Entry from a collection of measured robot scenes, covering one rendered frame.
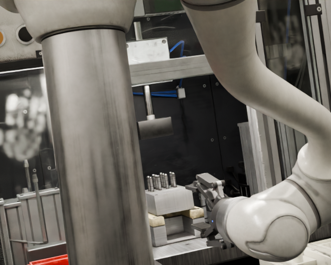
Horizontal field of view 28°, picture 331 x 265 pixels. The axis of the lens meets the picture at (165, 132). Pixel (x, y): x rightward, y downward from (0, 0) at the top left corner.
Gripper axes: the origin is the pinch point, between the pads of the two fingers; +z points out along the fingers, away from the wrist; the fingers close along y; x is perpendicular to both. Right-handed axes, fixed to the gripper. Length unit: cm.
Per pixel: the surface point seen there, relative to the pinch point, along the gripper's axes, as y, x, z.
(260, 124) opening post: 15.2, -18.8, 2.7
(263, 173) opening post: 3.9, -17.8, 3.0
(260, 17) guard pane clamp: 39.4, -22.3, 2.5
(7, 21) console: 44, 34, 2
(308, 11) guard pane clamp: 39, -35, 3
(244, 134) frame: 11.7, -24.0, 24.2
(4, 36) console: 41, 35, 1
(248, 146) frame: 8.6, -24.0, 22.7
